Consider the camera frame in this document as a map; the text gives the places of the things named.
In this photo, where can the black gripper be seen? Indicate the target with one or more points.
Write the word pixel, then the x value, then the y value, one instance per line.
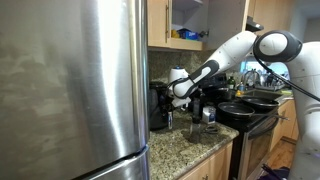
pixel 166 97

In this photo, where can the small glass jar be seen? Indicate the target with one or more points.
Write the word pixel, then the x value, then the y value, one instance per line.
pixel 195 133

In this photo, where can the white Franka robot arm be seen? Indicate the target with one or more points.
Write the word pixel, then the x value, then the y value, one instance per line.
pixel 233 50

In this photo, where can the dark green oil bottle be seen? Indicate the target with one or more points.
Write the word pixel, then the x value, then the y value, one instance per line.
pixel 199 106

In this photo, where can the light wood upper cabinet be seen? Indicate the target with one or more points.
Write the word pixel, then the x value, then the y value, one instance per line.
pixel 186 44

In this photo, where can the green glass bottle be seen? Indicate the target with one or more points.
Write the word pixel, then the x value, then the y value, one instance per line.
pixel 231 83

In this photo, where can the light wood base cabinet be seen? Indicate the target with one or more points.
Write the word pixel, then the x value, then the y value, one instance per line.
pixel 213 165

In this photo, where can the small blue soap bottle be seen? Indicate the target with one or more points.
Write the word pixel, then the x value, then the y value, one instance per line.
pixel 240 87

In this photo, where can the black coffee maker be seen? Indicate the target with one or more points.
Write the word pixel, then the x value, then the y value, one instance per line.
pixel 155 110

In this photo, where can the white salt container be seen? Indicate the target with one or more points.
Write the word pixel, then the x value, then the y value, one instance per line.
pixel 209 116

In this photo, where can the dark cooking pot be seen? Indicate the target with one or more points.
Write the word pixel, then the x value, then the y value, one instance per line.
pixel 222 95

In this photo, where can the black frying pan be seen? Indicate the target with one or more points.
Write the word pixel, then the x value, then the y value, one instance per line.
pixel 260 101
pixel 235 110

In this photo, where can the yellow package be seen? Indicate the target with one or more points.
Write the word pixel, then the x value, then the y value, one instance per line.
pixel 174 34

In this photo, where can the blue zip bag box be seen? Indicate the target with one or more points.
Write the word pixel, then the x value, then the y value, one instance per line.
pixel 189 34

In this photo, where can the chrome sink faucet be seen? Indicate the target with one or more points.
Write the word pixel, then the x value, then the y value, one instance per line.
pixel 249 76

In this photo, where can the bright kitchen window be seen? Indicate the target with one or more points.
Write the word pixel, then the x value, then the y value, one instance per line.
pixel 248 66

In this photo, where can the black electric stove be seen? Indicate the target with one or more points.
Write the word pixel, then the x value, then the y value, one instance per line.
pixel 256 146

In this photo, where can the stainless steel sink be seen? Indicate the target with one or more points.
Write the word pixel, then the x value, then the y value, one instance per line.
pixel 263 94

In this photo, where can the stainless steel refrigerator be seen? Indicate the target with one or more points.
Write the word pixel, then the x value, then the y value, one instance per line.
pixel 66 83

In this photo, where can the dish rack with dishes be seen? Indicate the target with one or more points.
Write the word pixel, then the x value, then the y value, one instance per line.
pixel 271 83

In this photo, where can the yellow green sponge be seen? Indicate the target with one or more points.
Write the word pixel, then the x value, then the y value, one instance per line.
pixel 285 92

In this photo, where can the wood base cabinets under sink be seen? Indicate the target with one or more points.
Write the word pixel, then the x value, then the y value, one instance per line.
pixel 288 116

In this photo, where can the dark purple floor clutter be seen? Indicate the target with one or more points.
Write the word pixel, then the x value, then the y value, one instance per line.
pixel 275 173

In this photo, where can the wood upper cabinets beside hood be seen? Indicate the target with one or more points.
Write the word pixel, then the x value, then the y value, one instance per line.
pixel 273 13

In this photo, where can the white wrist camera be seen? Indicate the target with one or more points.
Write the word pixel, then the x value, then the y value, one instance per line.
pixel 181 102

